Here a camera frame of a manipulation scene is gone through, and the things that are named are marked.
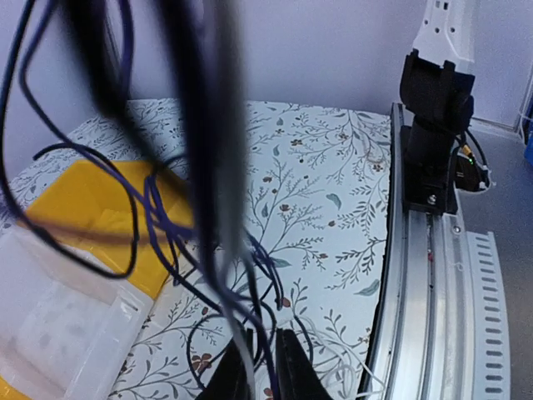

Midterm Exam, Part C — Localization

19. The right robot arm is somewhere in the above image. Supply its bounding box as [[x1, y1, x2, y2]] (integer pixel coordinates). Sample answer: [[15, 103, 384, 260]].
[[400, 1, 480, 215]]

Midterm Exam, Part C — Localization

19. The front aluminium rail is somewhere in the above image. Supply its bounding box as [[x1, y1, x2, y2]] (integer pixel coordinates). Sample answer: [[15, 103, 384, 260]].
[[358, 103, 511, 399]]

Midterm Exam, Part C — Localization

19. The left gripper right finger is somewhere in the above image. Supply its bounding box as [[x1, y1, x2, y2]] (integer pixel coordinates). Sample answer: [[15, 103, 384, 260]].
[[276, 329, 331, 400]]

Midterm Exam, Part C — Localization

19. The white cable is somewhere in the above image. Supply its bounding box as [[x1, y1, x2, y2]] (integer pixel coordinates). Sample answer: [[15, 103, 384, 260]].
[[241, 316, 388, 400]]

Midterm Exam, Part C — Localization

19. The black cable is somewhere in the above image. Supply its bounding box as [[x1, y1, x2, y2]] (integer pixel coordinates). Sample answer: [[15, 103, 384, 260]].
[[0, 0, 288, 400]]

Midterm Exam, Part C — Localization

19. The yellow bin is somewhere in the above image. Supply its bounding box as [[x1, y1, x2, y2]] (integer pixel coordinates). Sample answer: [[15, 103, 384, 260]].
[[26, 160, 193, 300], [0, 377, 31, 400]]

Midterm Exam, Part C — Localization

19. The left yellow bin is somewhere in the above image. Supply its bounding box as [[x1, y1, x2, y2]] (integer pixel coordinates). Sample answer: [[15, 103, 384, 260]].
[[0, 377, 31, 400]]

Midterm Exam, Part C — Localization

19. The right yellow bin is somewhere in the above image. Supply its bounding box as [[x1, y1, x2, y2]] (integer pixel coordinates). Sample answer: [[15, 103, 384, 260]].
[[26, 160, 193, 300]]

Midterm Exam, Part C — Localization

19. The floral table mat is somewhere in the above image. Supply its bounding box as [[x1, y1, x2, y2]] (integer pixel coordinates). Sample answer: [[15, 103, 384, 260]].
[[0, 97, 395, 400]]

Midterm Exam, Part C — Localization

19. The clear plastic bin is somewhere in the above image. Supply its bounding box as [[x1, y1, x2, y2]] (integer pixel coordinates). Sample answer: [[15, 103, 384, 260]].
[[1, 227, 153, 399]]

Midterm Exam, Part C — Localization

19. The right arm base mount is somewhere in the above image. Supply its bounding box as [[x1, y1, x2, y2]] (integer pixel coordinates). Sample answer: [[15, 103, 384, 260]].
[[400, 122, 491, 215]]

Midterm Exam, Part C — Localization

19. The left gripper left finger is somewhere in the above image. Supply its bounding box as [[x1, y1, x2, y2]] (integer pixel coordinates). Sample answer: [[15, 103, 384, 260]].
[[196, 339, 252, 400]]

